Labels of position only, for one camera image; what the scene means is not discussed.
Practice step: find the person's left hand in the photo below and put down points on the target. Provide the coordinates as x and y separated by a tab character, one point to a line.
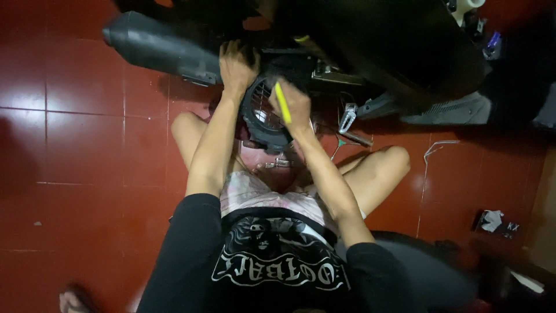
236	67

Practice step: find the person's right hand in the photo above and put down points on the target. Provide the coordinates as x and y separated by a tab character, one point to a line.
299	108

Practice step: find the person's right fingers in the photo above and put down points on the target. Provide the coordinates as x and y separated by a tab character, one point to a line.
295	91

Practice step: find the person's left fingers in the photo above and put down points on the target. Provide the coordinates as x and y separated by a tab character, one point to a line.
236	48

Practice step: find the black round fan cover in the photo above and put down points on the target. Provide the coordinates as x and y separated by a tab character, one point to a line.
263	119

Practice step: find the silver foot peg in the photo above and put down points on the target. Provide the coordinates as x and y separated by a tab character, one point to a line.
347	118

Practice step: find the small metal part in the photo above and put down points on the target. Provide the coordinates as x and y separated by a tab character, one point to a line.
278	163

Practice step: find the black exhaust muffler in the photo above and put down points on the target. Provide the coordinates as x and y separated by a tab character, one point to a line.
160	48

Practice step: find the black motorcycle body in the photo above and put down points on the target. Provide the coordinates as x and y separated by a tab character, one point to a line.
382	48

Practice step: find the person's left leg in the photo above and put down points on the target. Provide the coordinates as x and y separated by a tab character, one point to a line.
187	137

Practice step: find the person's leg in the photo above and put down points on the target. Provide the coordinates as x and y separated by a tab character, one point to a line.
187	137
378	174

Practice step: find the person's pink white shorts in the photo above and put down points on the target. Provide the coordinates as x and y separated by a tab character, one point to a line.
269	195

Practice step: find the person's right leg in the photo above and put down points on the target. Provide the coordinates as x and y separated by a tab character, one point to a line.
378	174

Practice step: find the person's black printed shirt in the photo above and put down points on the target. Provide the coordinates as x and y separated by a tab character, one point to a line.
269	265

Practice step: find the white plastic part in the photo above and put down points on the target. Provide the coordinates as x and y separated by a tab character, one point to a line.
465	8

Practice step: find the blue white bottle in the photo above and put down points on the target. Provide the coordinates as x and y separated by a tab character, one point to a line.
492	44

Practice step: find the black box with white paper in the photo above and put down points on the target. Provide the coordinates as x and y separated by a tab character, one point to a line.
496	223

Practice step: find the white paper sheet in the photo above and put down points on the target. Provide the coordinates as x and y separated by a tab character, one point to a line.
527	281

